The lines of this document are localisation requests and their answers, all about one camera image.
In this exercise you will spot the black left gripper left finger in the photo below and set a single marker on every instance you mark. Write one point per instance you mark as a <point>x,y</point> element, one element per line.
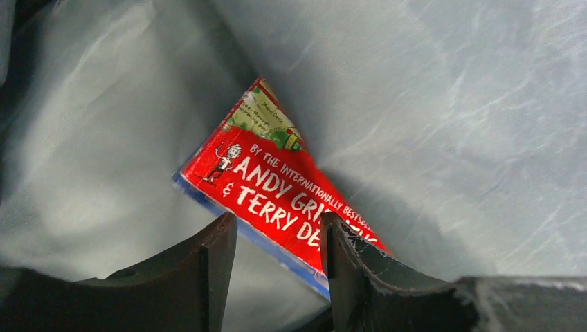
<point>183,288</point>

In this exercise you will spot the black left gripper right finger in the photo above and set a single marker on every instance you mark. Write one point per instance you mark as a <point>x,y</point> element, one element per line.
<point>372,291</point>

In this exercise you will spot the red sticker package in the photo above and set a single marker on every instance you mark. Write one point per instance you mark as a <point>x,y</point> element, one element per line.
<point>255,166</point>

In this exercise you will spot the black student backpack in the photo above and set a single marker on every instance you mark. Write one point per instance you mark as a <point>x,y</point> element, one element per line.
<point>457,129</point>

